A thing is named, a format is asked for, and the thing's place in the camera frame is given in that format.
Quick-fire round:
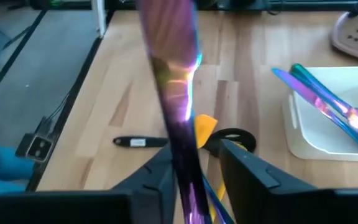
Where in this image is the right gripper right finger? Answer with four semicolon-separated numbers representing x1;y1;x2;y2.
218;139;358;224

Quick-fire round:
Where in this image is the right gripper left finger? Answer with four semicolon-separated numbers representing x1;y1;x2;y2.
0;145;183;224

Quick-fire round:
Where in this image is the black slotted spoon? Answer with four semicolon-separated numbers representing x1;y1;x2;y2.
112;128;258;154

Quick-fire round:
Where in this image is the translucent white plastic bin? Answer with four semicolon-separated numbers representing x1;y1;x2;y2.
282;65;358;163

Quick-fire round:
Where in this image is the black socket box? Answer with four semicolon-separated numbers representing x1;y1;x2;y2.
14;133;54;164

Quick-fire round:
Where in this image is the white post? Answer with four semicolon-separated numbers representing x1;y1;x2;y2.
91;0;108;39

